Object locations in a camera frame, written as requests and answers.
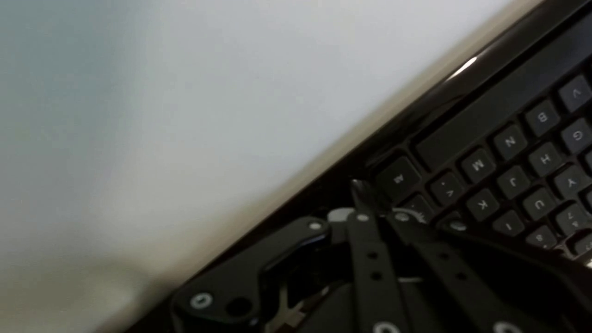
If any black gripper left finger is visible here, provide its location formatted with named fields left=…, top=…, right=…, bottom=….
left=168, top=177, right=412, bottom=333

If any black computer keyboard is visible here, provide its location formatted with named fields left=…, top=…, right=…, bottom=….
left=122, top=0, right=592, bottom=333

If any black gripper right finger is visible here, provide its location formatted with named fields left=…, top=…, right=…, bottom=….
left=386, top=206, right=592, bottom=333

